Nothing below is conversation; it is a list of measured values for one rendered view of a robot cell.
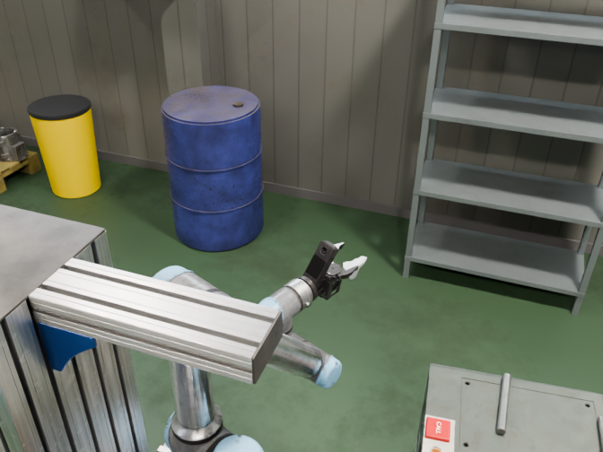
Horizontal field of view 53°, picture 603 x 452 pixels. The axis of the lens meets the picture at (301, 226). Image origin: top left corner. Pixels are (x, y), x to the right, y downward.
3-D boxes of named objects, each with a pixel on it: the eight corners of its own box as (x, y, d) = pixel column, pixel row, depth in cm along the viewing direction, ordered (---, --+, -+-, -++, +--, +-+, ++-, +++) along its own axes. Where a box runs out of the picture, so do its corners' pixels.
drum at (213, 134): (278, 212, 480) (276, 90, 425) (240, 261, 425) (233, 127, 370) (202, 196, 499) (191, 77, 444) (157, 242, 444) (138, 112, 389)
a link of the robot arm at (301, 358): (249, 310, 106) (353, 357, 147) (206, 284, 112) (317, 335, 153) (214, 369, 105) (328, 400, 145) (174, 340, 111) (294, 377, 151)
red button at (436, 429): (426, 421, 159) (427, 415, 157) (450, 425, 157) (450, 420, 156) (424, 439, 154) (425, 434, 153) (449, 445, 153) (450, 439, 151)
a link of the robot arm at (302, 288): (282, 280, 150) (307, 297, 146) (294, 271, 153) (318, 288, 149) (279, 301, 155) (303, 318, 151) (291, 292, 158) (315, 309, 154)
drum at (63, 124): (117, 179, 522) (102, 99, 482) (83, 205, 486) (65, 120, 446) (71, 170, 535) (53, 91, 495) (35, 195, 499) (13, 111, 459)
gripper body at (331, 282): (319, 275, 166) (290, 296, 158) (324, 251, 161) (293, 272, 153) (341, 290, 162) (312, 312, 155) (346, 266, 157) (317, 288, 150)
